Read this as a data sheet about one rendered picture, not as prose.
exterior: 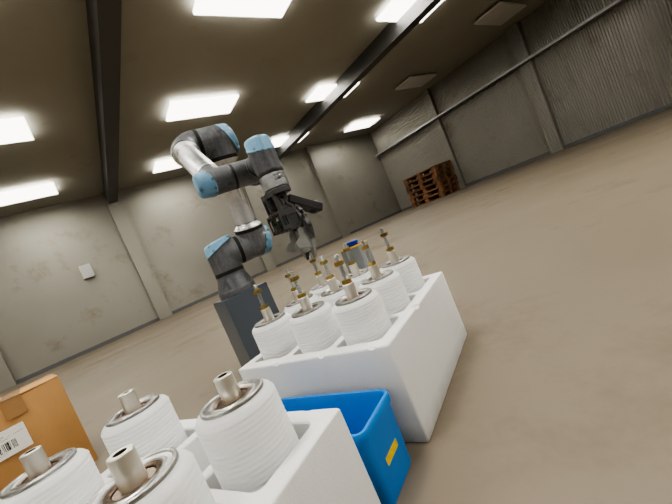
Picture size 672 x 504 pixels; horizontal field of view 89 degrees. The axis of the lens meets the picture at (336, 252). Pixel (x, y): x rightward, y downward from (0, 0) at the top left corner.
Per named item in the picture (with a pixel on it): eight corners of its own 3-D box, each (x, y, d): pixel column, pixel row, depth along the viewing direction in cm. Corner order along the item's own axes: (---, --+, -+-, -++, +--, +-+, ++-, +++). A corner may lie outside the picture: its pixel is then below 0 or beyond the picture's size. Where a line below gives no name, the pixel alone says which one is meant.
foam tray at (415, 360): (269, 441, 77) (237, 370, 76) (347, 353, 110) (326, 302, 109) (429, 443, 56) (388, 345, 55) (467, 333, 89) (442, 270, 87)
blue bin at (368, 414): (250, 496, 62) (223, 437, 61) (286, 450, 71) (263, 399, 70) (396, 516, 45) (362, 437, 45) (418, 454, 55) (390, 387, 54)
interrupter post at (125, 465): (115, 497, 29) (98, 463, 29) (142, 474, 31) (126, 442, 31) (129, 499, 28) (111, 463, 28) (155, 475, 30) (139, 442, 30)
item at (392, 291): (435, 349, 72) (403, 271, 70) (394, 368, 71) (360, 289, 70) (420, 336, 81) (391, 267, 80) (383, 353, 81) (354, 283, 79)
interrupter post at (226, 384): (219, 408, 39) (207, 382, 39) (234, 395, 41) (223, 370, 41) (233, 406, 38) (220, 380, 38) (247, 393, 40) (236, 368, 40)
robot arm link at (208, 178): (156, 133, 123) (193, 171, 89) (187, 127, 128) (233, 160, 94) (168, 164, 130) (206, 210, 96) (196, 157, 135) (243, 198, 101)
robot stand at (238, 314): (242, 368, 142) (212, 303, 140) (278, 346, 152) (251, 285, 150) (256, 374, 127) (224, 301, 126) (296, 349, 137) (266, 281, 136)
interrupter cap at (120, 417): (97, 430, 51) (95, 425, 50) (145, 398, 57) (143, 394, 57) (121, 428, 47) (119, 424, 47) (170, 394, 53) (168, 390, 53)
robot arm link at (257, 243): (238, 261, 146) (187, 132, 131) (269, 248, 153) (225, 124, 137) (245, 266, 136) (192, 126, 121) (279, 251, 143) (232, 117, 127)
